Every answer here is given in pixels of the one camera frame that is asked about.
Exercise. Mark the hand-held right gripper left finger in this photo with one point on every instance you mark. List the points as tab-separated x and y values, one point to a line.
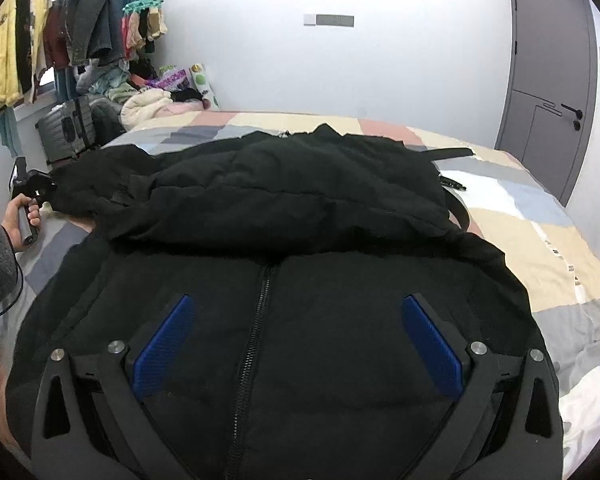
162	347

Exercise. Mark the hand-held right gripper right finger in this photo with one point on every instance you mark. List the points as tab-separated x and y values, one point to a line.
432	347

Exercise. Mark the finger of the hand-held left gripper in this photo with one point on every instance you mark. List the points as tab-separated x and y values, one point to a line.
51	186

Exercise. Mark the black padded jacket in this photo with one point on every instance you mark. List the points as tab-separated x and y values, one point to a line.
300	280

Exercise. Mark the pile of mixed clothes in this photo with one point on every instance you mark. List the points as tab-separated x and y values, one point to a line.
130	77

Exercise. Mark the person's left hand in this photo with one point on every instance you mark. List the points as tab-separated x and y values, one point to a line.
11	222

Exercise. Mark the grey suitcase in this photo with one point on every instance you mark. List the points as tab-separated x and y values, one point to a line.
67	127

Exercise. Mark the teal hanging garment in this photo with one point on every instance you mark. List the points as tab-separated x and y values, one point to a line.
2	127

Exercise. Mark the cream fleece garment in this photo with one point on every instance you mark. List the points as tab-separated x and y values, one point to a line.
147	105

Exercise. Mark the yellow hanging sweater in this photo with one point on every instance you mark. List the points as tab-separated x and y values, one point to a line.
0	50

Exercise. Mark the red hanging garment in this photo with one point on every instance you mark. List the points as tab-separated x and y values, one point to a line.
55	40

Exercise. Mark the black hanging garment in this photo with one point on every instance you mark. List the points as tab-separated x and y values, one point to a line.
24	40

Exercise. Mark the bed with patchwork blanket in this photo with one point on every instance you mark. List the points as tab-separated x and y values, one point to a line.
540	240

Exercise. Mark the pale yellow hanging cardigan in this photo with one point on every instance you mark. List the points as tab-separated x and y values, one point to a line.
39	30

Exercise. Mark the dark grey hanging jacket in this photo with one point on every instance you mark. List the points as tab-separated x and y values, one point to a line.
90	15

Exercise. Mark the white spotted pillow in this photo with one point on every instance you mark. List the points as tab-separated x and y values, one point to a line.
202	82

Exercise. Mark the green clip hanger with socks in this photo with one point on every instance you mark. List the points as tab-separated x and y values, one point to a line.
145	22

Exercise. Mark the grey door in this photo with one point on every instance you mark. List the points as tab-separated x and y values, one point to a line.
550	75

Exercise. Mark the grey wall panel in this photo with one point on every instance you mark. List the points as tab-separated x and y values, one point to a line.
330	20

